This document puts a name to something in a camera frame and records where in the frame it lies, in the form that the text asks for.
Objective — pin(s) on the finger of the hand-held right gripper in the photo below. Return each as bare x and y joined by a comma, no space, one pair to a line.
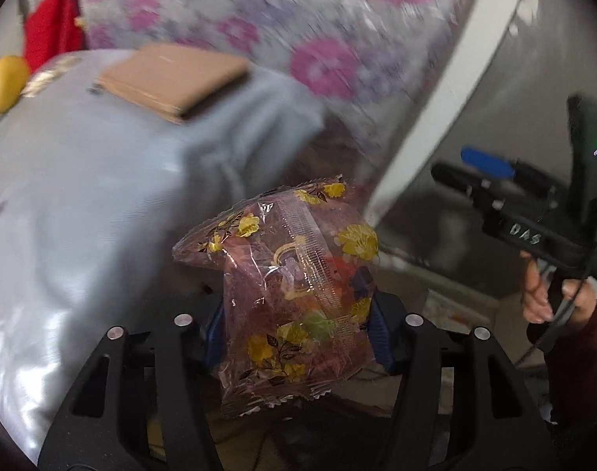
487,162
455,179

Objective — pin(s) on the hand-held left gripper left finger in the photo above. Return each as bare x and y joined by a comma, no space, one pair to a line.
213,343

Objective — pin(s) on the grey panel door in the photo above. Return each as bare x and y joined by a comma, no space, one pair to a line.
500,83

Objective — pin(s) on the person's right hand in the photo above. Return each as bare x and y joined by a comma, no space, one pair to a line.
534,299

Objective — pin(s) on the red cloth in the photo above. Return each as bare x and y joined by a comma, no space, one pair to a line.
50,29

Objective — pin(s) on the grey tablecloth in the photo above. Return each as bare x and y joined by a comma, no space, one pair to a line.
82,206

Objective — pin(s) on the person's right forearm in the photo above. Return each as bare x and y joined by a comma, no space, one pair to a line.
583,373

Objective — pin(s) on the floral pink purple sheet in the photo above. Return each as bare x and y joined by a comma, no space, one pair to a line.
328,19

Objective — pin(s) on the yellow pomelo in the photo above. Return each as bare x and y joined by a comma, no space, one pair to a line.
6,83

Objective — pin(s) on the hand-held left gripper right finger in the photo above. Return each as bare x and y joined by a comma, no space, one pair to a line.
384,338

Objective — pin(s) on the pink flower-print snack wrapper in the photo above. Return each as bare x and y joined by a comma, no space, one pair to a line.
288,274

